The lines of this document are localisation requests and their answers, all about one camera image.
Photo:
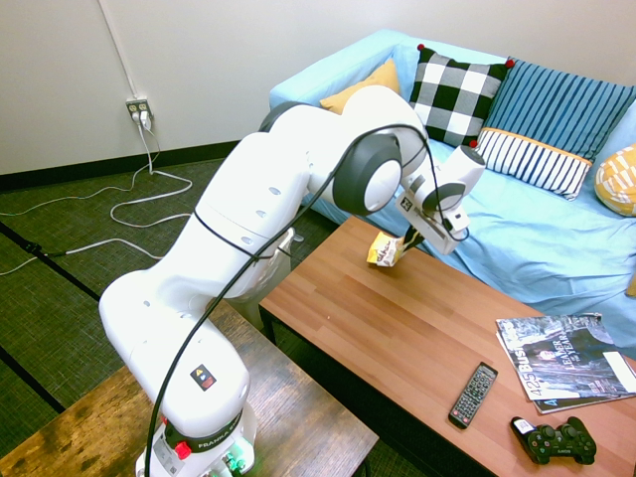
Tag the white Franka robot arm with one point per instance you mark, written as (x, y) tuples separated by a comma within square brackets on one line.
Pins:
[(238, 238)]

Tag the dark cover business magazine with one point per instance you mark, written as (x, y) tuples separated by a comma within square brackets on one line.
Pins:
[(561, 355)]

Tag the black white checkered pillow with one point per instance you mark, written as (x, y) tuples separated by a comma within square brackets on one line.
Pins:
[(454, 97)]

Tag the dark rustic wooden table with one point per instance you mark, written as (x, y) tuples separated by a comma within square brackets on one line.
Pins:
[(303, 422)]

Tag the small black labelled device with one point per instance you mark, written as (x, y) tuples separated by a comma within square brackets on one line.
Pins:
[(521, 428)]

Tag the reddish wooden coffee table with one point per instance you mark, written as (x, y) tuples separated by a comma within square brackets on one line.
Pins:
[(397, 328)]

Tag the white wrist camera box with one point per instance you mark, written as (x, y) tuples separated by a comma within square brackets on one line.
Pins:
[(459, 220)]

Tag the white navy striped pillow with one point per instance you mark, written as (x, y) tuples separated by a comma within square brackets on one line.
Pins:
[(534, 161)]

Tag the yellow chip bag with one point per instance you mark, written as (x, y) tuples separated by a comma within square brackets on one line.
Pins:
[(385, 251)]

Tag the white plug adapter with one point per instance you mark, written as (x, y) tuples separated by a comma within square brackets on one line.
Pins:
[(146, 119)]

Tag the black game controller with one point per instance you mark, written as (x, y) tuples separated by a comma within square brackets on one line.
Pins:
[(564, 442)]

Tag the white trash bin with liner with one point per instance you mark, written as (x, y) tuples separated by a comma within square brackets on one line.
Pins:
[(278, 268)]

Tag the blue striped pillow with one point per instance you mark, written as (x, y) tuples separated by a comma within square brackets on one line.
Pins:
[(556, 109)]

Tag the wall power outlet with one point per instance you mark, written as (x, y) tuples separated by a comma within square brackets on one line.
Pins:
[(134, 106)]

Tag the yellow white patterned pillow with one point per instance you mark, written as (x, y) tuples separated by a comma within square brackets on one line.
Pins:
[(618, 181)]

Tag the magazine with white edge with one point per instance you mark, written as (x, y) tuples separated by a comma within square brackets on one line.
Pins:
[(616, 402)]

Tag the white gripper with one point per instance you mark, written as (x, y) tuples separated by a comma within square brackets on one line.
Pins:
[(432, 228)]

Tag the plain yellow pillow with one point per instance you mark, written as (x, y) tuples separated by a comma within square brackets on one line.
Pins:
[(367, 84)]

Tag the black tv remote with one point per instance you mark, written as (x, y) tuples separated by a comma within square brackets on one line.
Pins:
[(473, 395)]

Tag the orange object at sofa edge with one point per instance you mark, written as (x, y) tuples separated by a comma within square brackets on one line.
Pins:
[(632, 285)]

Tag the light blue sofa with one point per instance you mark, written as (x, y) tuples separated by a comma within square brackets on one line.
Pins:
[(497, 238)]

